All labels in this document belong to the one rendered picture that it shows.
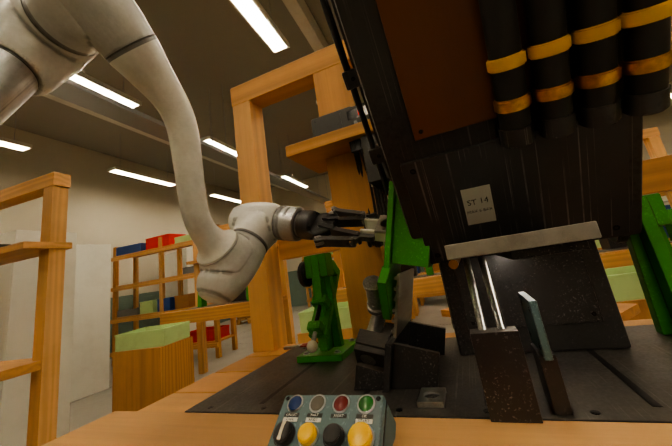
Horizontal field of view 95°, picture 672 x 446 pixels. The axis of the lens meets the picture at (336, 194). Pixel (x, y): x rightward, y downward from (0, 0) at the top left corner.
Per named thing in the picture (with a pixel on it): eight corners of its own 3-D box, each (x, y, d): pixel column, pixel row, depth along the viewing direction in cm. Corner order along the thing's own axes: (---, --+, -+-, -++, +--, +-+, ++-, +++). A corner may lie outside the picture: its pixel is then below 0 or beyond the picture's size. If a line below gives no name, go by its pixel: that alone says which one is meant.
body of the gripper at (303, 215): (289, 224, 74) (324, 226, 70) (303, 202, 80) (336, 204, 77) (298, 246, 78) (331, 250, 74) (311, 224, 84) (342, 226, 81)
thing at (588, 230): (606, 248, 33) (596, 220, 33) (448, 270, 38) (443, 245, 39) (533, 247, 68) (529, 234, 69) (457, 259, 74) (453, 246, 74)
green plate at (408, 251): (426, 296, 55) (432, 181, 58) (381, 289, 58) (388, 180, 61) (432, 288, 65) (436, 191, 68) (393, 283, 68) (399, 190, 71)
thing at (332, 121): (353, 124, 100) (350, 105, 101) (312, 138, 105) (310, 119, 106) (360, 132, 106) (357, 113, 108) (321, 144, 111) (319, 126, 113)
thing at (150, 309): (217, 358, 498) (209, 221, 550) (106, 367, 567) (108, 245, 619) (238, 348, 548) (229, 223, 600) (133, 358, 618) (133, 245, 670)
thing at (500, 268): (634, 349, 56) (572, 171, 63) (458, 356, 66) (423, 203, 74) (595, 325, 72) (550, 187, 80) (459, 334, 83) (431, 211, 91)
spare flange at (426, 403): (422, 392, 52) (421, 387, 52) (446, 392, 50) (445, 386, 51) (417, 407, 47) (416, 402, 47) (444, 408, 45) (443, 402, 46)
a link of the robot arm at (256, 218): (296, 222, 88) (275, 259, 79) (252, 219, 94) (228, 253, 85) (283, 194, 82) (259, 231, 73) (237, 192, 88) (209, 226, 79)
